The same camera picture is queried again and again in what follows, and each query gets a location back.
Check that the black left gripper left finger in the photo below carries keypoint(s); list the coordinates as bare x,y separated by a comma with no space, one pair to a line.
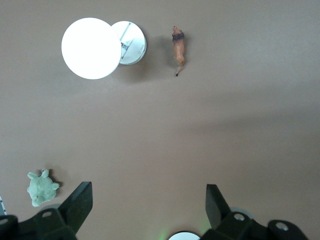
75,205

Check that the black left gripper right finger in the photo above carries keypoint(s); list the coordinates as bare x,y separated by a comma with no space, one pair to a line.
217,207

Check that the brown lion statue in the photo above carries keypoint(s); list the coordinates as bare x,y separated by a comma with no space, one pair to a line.
179,47

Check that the green plush turtle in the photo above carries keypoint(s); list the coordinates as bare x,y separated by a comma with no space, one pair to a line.
41,188

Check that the brown table cloth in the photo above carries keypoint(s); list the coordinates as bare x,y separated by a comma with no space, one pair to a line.
175,125

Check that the white round-head desk lamp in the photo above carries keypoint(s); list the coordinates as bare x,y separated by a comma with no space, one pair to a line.
90,48

